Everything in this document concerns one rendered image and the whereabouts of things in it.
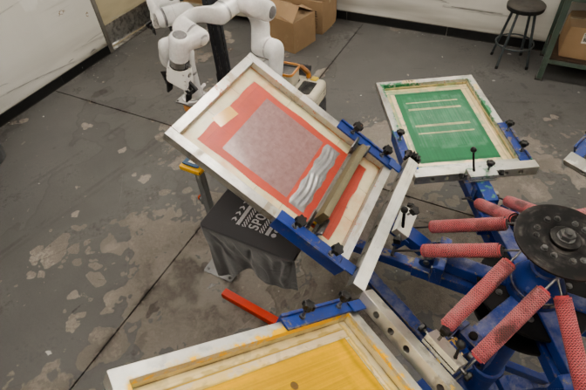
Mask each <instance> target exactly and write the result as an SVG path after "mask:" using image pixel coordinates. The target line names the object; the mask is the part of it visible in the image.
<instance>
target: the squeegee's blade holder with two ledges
mask: <svg viewBox="0 0 586 390"><path fill-rule="evenodd" d="M350 158H351V154H348V155H347V156H346V158H345V160H344V162H343V164H342V165H341V167H340V169H339V170H338V171H337V174H336V175H335V177H334V179H333V180H332V182H331V184H330V186H329V187H328V188H327V190H326V192H325V194H324V196H323V198H322V199H321V201H320V203H318V205H317V207H316V210H317V213H318V211H319V210H320V208H321V207H322V205H323V204H324V201H325V200H326V198H327V196H328V194H329V193H330V191H331V190H332V188H333V186H334V185H335V183H336V181H337V179H338V177H339V176H340V175H341V173H342V171H343V169H344V167H345V165H346V164H347V162H348V160H349V159H350Z"/></svg>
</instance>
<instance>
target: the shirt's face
mask: <svg viewBox="0 0 586 390"><path fill-rule="evenodd" d="M243 202H244V200H242V199H241V198H240V197H239V196H237V195H236V194H234V193H233V192H232V191H230V190H229V189H228V190H227V191H226V192H225V194H224V195H223V196H222V197H221V199H220V200H219V201H218V202H217V203H216V204H215V205H214V207H213V208H212V209H211V210H210V212H209V213H208V214H207V216H206V217H205V218H204V219H203V221H202V222H201V224H202V225H204V226H206V227H209V228H211V229H215V230H217V231H220V232H221V233H224V234H226V235H229V236H232V237H235V238H237V239H240V240H242V241H244V242H246V243H251V244H253V245H255V246H257V247H260V248H262V249H265V250H268V251H271V252H273V253H276V254H277V255H280V256H282V257H287V258H288V259H291V260H293V261H295V259H296V257H297V255H298V253H299V251H300V249H299V248H297V246H296V245H294V244H293V243H291V242H290V241H289V240H288V239H286V238H285V237H284V236H282V235H281V234H278V235H277V237H276V238H273V237H270V236H266V235H264V234H262V233H259V232H256V231H254V230H252V229H248V228H245V227H243V226H241V225H238V224H235V223H233V222H230V219H231V218H232V217H233V215H234V214H235V212H236V211H237V210H238V209H239V208H240V207H241V205H242V204H243Z"/></svg>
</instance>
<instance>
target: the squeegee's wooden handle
mask: <svg viewBox="0 0 586 390"><path fill-rule="evenodd" d="M367 148H368V147H367V146H366V145H365V144H362V145H360V146H359V147H358V148H357V149H356V150H354V151H353V152H352V154H351V158H350V159H349V160H348V162H347V164H346V165H345V167H344V169H343V171H342V173H341V175H340V176H339V177H338V179H337V181H336V183H335V185H334V186H333V188H332V190H331V191H330V193H329V194H328V196H327V198H326V200H325V201H324V204H323V205H322V207H321V208H320V210H319V211H318V213H317V214H316V216H315V218H314V219H313V220H314V221H315V222H316V223H318V224H319V225H320V224H321V223H322V222H324V221H326V220H327V219H329V218H330V215H331V213H332V211H333V210H334V208H335V207H336V205H337V203H338V201H339V199H340V197H341V195H342V194H343V192H344V190H345V188H346V187H347V185H348V183H349V181H350V179H351V177H352V176H353V174H354V172H355V171H356V169H357V167H358V164H359V163H360V161H361V160H362V158H363V156H364V155H365V152H366V150H367Z"/></svg>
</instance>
